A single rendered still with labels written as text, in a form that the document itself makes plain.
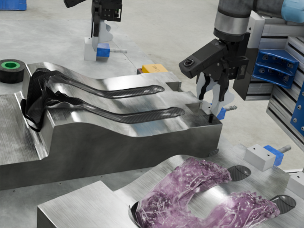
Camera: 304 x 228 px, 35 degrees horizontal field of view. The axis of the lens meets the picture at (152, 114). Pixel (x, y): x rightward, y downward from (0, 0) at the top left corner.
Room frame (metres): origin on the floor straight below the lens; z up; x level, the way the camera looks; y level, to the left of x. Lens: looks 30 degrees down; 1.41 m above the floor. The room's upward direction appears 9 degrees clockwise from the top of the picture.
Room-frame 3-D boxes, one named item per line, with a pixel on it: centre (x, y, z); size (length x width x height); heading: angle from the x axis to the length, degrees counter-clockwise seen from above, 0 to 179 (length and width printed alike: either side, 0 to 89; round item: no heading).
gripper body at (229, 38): (1.07, -0.15, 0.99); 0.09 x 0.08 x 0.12; 126
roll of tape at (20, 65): (1.14, 0.39, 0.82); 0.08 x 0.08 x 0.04
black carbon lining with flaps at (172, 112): (0.90, 0.11, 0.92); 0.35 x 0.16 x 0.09; 118
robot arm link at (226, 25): (1.07, -0.14, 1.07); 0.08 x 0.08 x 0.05
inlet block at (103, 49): (1.36, 0.17, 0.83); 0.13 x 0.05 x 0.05; 104
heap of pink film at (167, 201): (0.64, -0.12, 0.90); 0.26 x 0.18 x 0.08; 136
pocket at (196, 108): (0.96, -0.10, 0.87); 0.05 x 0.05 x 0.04; 28
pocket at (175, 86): (1.05, -0.05, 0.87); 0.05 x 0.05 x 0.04; 28
